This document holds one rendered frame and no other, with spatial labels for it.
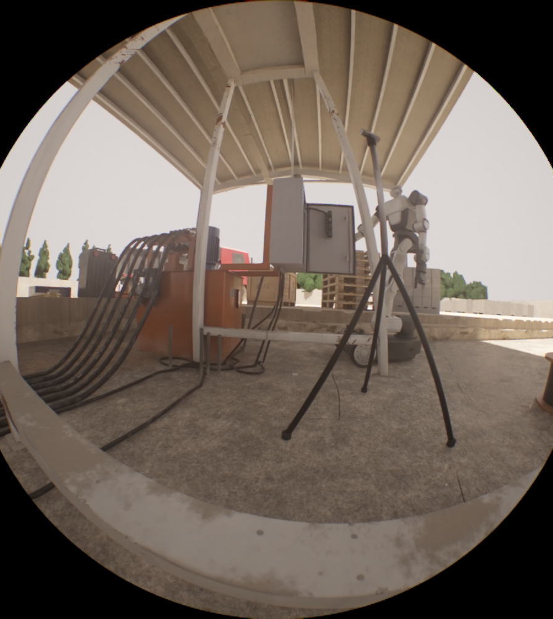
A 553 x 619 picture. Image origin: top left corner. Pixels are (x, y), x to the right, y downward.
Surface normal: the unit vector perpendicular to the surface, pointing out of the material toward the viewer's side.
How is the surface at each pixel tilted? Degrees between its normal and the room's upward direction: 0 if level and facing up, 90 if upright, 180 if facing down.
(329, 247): 90
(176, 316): 90
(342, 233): 90
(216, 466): 0
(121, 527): 0
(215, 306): 90
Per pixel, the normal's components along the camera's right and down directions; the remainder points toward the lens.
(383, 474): 0.04, -1.00
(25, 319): 0.98, 0.04
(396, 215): -0.94, -0.03
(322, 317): -0.18, 0.00
